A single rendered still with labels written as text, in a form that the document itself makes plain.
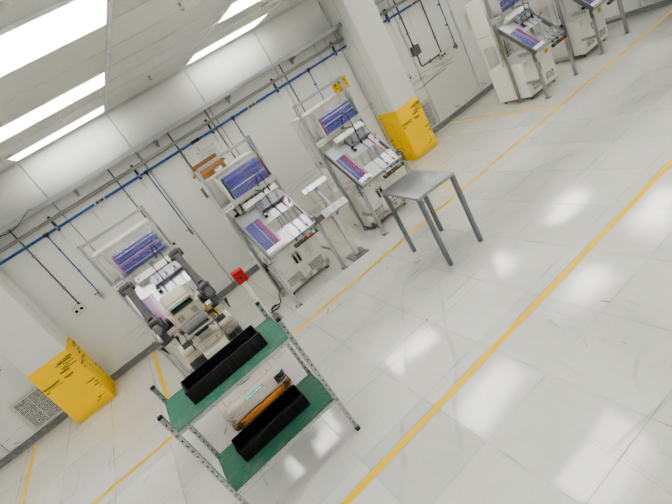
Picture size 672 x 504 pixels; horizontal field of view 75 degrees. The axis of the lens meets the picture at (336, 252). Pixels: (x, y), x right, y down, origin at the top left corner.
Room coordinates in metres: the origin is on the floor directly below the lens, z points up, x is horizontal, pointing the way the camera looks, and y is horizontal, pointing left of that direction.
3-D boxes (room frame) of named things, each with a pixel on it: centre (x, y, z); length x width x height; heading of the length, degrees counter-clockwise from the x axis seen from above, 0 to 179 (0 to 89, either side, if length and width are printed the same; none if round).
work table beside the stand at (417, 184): (4.11, -1.03, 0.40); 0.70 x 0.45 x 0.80; 13
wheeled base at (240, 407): (3.57, 1.35, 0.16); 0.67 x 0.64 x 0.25; 19
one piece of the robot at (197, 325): (3.29, 1.25, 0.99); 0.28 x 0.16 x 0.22; 109
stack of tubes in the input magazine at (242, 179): (5.35, 0.46, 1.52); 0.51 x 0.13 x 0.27; 109
